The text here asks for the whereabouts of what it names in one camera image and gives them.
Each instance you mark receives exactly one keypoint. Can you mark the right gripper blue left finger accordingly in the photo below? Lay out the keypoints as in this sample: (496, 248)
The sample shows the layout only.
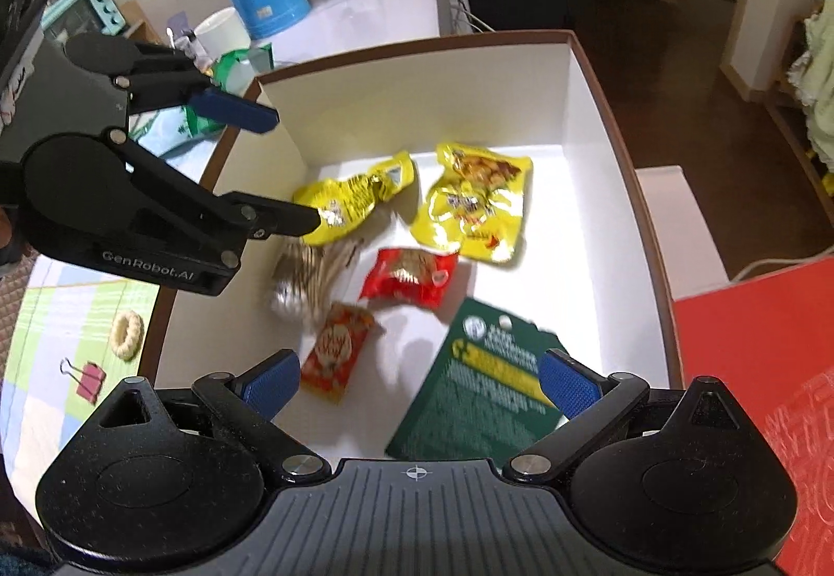
(268, 386)

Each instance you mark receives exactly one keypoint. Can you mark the green snack bag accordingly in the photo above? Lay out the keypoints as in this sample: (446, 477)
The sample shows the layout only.
(235, 72)

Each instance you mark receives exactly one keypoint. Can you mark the dark green sachet card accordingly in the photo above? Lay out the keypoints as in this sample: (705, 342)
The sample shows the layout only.
(482, 397)

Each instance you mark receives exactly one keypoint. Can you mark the yellow snack packet large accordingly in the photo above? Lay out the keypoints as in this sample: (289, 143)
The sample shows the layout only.
(476, 206)

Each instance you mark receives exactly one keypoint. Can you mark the red yellow candy packet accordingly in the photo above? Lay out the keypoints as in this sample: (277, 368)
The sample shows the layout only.
(329, 365)

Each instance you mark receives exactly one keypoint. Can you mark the pink binder clip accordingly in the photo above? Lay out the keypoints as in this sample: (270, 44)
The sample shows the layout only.
(88, 379)

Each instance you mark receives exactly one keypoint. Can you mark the plaid tablecloth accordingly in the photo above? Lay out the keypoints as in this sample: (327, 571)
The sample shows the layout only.
(65, 325)

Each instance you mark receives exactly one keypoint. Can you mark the teal mini oven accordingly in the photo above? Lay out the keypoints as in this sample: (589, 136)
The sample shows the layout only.
(67, 18)

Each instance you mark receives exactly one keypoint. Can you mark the yellow snack packet small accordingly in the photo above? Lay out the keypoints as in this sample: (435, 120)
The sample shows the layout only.
(344, 205)

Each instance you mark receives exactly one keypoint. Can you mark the brown white storage box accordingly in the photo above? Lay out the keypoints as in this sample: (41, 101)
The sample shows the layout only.
(587, 265)

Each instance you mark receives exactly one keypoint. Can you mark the white ceramic cup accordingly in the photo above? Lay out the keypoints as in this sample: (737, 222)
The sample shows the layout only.
(222, 32)

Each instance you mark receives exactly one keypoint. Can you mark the red snack packet gold label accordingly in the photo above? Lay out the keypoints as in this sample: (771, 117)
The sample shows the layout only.
(415, 276)

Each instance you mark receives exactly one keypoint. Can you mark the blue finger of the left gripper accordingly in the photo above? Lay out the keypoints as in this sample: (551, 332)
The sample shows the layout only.
(234, 111)
(267, 217)

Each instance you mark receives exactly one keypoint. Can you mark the white ring biscuit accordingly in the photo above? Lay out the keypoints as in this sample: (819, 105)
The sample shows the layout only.
(127, 335)

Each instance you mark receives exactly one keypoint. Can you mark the red motul floor mat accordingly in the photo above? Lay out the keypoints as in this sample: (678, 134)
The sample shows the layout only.
(771, 341)

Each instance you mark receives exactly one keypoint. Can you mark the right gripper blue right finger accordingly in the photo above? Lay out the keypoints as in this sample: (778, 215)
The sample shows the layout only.
(569, 385)

